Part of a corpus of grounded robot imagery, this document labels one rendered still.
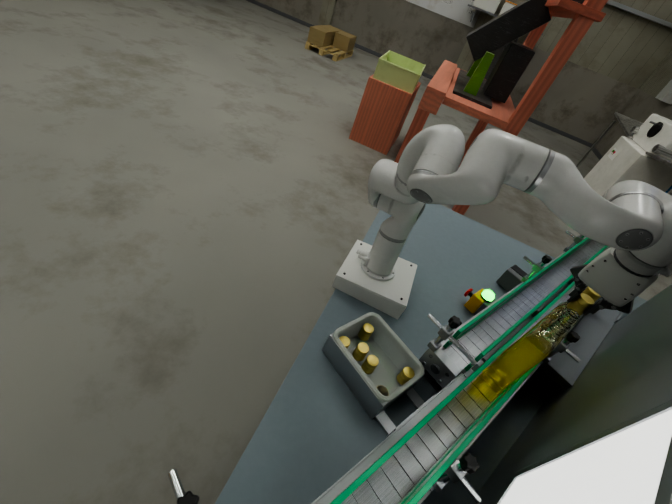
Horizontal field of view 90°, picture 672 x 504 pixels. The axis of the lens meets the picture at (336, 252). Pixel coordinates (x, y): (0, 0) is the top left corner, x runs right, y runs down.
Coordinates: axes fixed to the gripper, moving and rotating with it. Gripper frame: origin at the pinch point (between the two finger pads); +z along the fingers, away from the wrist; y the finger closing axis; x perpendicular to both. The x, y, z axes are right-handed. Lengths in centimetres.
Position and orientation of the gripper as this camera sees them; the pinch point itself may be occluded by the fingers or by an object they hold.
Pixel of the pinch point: (584, 301)
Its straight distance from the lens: 97.0
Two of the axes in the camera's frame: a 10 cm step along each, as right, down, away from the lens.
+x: -8.2, 4.1, -4.1
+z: -0.8, 6.3, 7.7
